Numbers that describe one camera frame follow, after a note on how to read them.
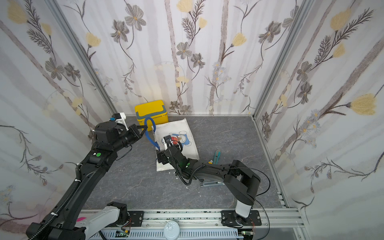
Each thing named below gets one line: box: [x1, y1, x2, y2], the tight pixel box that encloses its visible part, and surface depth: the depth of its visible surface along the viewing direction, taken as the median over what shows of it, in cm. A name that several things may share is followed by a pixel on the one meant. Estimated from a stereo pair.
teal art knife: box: [213, 149, 222, 165], surface depth 99 cm
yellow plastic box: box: [135, 99, 169, 132], surface depth 106 cm
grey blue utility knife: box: [200, 181, 225, 187], surface depth 87 cm
